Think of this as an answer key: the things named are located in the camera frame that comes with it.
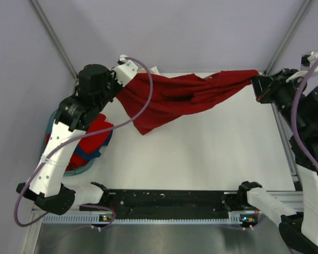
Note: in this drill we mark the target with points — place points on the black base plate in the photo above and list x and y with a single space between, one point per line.
124 210

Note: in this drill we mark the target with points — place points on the bright red t shirt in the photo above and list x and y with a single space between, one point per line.
99 123

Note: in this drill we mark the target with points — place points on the teal plastic basket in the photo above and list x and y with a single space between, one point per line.
76 165

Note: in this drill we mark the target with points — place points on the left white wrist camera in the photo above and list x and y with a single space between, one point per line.
126 69

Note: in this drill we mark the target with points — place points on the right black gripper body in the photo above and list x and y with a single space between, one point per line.
278 91

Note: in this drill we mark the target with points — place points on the right aluminium frame post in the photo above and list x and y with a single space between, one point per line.
287 38

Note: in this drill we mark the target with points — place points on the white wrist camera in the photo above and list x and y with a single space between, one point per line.
307 62
126 69

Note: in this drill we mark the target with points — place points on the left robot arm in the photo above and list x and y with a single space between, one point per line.
97 86

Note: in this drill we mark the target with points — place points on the front aluminium rail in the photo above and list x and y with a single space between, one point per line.
62 202

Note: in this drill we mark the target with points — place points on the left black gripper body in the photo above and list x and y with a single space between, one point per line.
114 86

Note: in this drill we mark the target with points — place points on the grey slotted cable duct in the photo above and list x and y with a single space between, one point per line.
91 218

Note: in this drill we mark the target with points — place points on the left aluminium frame post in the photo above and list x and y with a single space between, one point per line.
37 8

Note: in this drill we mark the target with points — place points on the aluminium frame post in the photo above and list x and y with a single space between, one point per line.
287 38
37 8

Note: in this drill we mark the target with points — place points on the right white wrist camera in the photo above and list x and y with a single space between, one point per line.
307 62

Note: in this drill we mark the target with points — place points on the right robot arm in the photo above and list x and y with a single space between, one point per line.
299 230

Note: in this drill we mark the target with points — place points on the dark red t shirt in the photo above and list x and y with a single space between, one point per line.
178 96

